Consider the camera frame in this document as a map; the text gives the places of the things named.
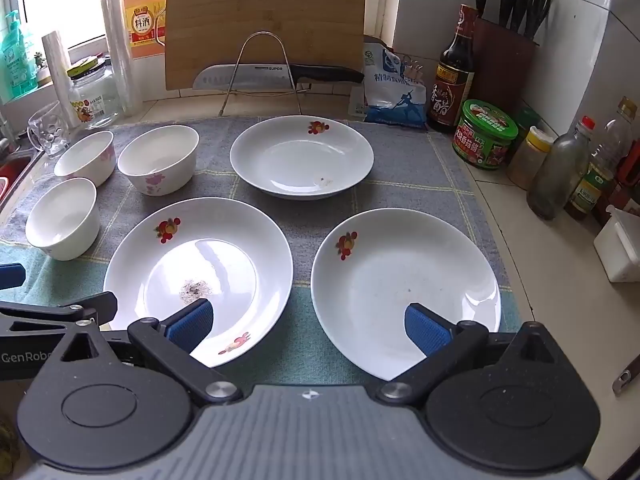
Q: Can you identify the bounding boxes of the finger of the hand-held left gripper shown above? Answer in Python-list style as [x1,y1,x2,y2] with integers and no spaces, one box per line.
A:
[0,262,27,291]
[0,291,119,333]

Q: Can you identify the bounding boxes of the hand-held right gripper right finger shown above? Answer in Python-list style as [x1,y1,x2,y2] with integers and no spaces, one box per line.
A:
[375,302,557,407]

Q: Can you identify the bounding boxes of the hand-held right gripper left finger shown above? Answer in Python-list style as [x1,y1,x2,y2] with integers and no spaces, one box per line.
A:
[60,298,240,408]

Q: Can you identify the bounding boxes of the white plate with fruit print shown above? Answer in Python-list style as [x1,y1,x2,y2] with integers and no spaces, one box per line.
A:
[103,197,294,368]
[311,207,502,382]
[230,115,375,201]

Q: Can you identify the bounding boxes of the white bowl with pink flower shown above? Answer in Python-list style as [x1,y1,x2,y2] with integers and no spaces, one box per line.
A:
[117,125,200,196]
[25,177,99,262]
[53,131,117,187]

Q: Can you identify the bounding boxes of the steel sink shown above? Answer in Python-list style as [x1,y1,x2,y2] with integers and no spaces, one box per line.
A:
[0,147,38,211]

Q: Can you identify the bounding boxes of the clear glass mug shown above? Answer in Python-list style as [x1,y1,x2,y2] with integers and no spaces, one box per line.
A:
[26,101,71,160]

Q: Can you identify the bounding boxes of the grey checked dish mat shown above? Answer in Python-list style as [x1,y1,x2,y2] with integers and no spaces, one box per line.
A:
[0,115,521,386]

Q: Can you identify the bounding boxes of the yellow-lidded spice jar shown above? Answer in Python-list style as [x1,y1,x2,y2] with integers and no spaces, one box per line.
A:
[506,126,557,191]

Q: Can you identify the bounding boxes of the glass jar with green lid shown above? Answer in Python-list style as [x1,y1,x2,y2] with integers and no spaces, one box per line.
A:
[66,55,122,130]

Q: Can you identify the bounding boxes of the green-lidded sauce jar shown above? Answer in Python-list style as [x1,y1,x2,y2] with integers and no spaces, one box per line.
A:
[452,99,519,170]

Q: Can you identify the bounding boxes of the red-capped glass bottle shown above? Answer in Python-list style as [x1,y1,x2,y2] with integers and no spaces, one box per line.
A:
[527,116,597,221]

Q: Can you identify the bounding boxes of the small metal tool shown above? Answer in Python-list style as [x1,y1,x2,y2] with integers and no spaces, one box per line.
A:
[612,367,635,396]

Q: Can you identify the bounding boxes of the white plastic box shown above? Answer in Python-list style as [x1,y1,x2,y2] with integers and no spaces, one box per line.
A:
[593,205,640,283]

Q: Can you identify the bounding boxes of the short clear plastic wrap roll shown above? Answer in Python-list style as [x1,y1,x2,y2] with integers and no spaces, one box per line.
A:
[41,30,83,128]

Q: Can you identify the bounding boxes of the green dish soap bottle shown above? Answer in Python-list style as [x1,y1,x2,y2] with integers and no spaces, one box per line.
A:
[0,10,36,106]

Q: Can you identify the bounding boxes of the blue and white salt bag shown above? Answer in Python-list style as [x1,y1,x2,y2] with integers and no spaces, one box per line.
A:
[350,35,436,128]

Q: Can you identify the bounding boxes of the clear oil bottle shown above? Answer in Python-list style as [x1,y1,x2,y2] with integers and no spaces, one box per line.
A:
[565,96,638,222]

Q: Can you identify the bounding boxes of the dark vinegar bottle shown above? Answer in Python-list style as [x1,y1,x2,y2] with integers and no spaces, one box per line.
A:
[426,4,476,134]

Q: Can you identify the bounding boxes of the tall clear plastic wrap roll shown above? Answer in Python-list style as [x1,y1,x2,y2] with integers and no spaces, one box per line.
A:
[99,0,143,113]

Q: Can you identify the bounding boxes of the brown knife block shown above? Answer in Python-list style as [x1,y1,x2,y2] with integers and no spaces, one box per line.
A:
[467,16,540,116]

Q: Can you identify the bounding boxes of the yellow cooking wine bottle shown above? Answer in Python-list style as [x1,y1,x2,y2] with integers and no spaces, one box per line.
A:
[122,0,168,61]

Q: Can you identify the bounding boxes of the bamboo cutting board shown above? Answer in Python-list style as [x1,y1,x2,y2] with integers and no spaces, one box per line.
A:
[164,0,368,92]

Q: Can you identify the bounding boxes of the black kitchen scissors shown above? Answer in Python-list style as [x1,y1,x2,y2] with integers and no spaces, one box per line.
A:
[525,0,552,41]

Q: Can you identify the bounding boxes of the black-handled kitchen knife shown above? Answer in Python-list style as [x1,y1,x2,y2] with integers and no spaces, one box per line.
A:
[192,62,365,91]

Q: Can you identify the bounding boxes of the steel wire rack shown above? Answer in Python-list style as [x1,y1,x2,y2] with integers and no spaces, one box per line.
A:
[218,31,306,116]

